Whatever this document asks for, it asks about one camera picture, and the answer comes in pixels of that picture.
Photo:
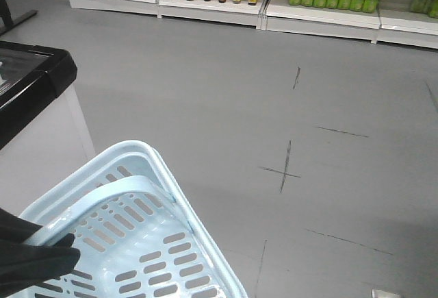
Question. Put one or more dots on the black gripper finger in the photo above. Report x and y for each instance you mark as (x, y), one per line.
(23, 266)
(15, 229)

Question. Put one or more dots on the light blue plastic basket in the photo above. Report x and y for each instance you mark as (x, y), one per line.
(137, 233)

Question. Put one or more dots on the white chest freezer black lid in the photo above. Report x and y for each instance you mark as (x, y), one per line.
(44, 135)

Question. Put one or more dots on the metal floor socket plate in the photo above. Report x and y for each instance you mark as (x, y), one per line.
(378, 293)

